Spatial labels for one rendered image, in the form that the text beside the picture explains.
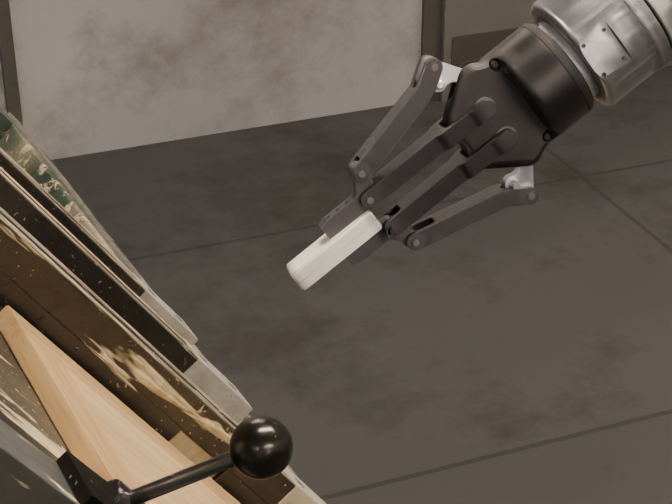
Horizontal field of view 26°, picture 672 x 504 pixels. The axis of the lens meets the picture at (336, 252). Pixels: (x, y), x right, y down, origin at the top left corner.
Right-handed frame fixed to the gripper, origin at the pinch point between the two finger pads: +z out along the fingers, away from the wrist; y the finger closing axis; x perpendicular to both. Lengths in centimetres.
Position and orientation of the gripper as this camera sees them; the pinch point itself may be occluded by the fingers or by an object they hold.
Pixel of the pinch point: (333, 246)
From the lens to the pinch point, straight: 100.4
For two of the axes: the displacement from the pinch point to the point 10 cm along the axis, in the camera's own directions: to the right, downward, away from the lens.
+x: -1.6, -2.3, 9.6
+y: 6.1, 7.5, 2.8
